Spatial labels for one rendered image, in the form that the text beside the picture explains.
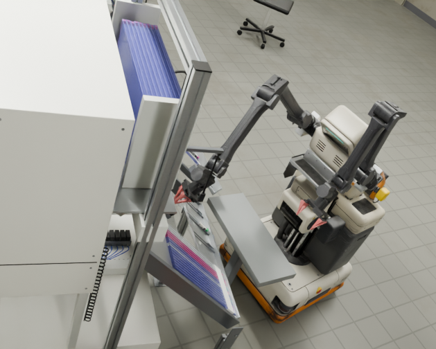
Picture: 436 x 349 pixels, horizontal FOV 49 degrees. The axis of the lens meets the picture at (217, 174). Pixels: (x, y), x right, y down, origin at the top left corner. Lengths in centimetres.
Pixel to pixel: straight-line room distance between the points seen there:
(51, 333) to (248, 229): 117
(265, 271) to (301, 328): 78
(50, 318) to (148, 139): 98
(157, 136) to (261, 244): 139
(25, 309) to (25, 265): 58
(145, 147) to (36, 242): 40
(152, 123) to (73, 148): 24
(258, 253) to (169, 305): 69
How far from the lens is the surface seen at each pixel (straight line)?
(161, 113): 130
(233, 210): 272
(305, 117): 240
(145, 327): 210
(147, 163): 141
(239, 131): 206
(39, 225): 140
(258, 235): 265
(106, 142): 120
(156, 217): 137
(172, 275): 169
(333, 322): 335
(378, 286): 377
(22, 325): 206
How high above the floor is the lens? 239
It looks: 38 degrees down
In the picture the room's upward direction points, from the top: 23 degrees clockwise
